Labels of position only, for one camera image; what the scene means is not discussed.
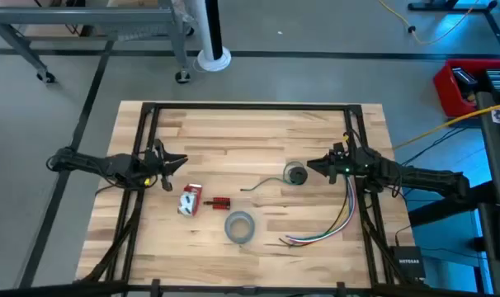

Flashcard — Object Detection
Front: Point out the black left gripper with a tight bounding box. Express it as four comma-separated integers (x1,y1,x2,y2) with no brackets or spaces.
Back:
141,139,189,192

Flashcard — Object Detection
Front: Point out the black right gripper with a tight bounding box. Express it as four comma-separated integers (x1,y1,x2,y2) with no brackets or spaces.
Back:
306,142,365,185

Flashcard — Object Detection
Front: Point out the black wire spool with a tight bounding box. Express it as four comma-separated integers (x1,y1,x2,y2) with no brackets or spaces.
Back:
282,161,309,186

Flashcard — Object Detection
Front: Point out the thin green cord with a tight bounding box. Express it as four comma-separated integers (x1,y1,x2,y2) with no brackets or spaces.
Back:
240,161,305,193

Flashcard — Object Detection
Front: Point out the red tape dispenser white tape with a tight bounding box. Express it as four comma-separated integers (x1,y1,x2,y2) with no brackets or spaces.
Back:
177,183,203,217

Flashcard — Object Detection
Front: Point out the white pillar black stripe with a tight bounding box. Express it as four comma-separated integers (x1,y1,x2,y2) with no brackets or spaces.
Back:
183,0,233,73

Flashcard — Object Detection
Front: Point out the red plastic bin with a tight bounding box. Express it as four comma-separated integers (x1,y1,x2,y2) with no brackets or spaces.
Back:
433,59,500,119

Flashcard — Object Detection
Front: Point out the black crossbar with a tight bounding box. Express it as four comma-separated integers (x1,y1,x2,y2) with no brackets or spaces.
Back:
0,280,500,297

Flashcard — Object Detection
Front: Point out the black device with screen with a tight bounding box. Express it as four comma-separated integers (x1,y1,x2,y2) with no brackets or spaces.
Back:
484,68,500,94
451,67,479,88

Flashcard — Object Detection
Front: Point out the grey metal cart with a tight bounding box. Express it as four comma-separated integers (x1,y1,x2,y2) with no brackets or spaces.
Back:
0,0,196,85

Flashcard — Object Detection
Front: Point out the black floor stand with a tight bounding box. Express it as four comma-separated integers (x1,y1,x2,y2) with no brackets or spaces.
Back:
407,0,500,57

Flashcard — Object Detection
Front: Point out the yellow hookup wire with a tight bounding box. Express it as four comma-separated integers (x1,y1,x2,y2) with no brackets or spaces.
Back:
290,177,351,244

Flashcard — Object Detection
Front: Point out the green hookup wire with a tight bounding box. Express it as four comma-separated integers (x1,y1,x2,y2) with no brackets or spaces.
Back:
288,177,352,248

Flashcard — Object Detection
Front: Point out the red hookup wire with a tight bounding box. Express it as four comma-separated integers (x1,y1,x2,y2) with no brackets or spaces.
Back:
291,176,357,247

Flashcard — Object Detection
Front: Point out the grey duct tape roll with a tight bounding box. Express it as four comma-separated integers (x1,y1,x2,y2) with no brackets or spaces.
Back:
224,210,256,244

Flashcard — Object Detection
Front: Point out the blue floor cable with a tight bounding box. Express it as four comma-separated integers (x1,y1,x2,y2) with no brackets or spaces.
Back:
400,126,469,167

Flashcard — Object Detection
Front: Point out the black Netgear network switch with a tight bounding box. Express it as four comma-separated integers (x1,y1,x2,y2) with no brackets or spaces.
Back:
389,245,427,280

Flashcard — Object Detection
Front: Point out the thick yellow hanging cable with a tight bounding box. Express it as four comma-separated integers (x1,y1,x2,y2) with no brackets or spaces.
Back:
392,101,500,150

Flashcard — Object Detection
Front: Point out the thin yellow floor cable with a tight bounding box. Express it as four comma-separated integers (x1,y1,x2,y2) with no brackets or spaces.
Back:
377,0,482,45

